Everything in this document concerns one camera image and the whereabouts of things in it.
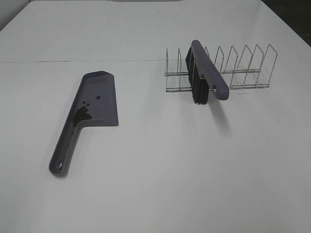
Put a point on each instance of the purple brush black bristles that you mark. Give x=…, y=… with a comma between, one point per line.
x=204, y=76

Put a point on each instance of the purple plastic dustpan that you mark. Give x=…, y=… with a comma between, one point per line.
x=99, y=83

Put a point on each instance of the pile of coffee beans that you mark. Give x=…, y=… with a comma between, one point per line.
x=86, y=112

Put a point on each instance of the metal wire dish rack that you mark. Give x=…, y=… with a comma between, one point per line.
x=245, y=69

